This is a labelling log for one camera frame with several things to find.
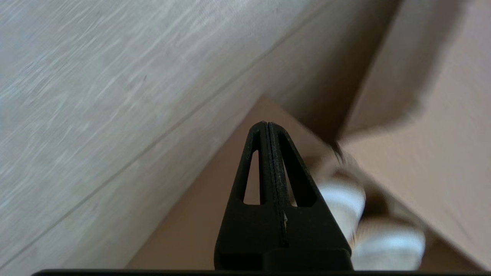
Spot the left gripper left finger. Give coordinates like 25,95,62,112
214,121,286,271

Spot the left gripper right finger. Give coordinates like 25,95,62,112
269,122,353,271

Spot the brown cardboard shoe box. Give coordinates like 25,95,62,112
127,0,491,271

